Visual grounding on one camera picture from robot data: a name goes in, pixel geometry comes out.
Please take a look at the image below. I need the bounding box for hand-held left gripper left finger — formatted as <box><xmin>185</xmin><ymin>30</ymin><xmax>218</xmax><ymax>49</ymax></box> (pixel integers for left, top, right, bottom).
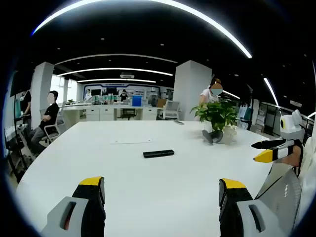
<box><xmin>40</xmin><ymin>176</ymin><xmax>107</xmax><ymax>237</ymax></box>

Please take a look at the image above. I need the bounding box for person's right hand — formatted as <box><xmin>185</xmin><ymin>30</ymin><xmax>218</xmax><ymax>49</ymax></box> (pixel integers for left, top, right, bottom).
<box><xmin>281</xmin><ymin>146</ymin><xmax>302</xmax><ymax>166</ymax></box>

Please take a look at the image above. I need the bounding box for black remote control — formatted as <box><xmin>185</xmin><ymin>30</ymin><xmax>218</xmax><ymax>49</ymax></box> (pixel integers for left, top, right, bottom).
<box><xmin>143</xmin><ymin>149</ymin><xmax>175</xmax><ymax>159</ymax></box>

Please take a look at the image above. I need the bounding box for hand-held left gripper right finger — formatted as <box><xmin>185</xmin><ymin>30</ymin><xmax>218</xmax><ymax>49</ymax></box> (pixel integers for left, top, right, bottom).
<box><xmin>219</xmin><ymin>178</ymin><xmax>289</xmax><ymax>237</ymax></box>

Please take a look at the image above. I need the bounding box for row of white desks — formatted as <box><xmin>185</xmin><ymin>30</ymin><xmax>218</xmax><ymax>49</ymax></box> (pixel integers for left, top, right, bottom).
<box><xmin>57</xmin><ymin>102</ymin><xmax>164</xmax><ymax>122</ymax></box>

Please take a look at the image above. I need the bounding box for white table cable cover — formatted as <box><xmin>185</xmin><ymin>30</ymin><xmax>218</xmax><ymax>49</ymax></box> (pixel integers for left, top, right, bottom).
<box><xmin>110</xmin><ymin>136</ymin><xmax>153</xmax><ymax>145</ymax></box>

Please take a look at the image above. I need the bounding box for long ceiling light strip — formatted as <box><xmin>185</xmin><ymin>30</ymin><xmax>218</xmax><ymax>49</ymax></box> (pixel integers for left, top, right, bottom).
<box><xmin>31</xmin><ymin>0</ymin><xmax>253</xmax><ymax>59</ymax></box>

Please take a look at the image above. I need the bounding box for metal storage rack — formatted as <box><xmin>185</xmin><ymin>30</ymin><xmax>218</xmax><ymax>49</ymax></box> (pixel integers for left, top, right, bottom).
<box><xmin>3</xmin><ymin>120</ymin><xmax>36</xmax><ymax>184</ymax></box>

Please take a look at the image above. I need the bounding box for green potted plant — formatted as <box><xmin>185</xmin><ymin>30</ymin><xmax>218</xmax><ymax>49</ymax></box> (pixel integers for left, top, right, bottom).
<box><xmin>190</xmin><ymin>98</ymin><xmax>239</xmax><ymax>145</ymax></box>

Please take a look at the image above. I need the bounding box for black wrist strap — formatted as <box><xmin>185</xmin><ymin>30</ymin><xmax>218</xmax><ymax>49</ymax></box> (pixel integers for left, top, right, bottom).
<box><xmin>292</xmin><ymin>139</ymin><xmax>305</xmax><ymax>177</ymax></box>

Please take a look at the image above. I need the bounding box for white office chair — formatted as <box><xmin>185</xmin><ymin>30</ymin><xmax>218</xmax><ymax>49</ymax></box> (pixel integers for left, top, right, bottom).
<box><xmin>158</xmin><ymin>100</ymin><xmax>181</xmax><ymax>121</ymax></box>

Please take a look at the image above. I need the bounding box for black stand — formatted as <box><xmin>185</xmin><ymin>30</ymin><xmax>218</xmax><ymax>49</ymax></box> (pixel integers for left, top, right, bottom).
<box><xmin>246</xmin><ymin>83</ymin><xmax>255</xmax><ymax>132</ymax></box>

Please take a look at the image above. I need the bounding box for black office chair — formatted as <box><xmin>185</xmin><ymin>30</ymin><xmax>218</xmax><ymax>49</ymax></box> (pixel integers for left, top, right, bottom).
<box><xmin>120</xmin><ymin>108</ymin><xmax>137</xmax><ymax>121</ymax></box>

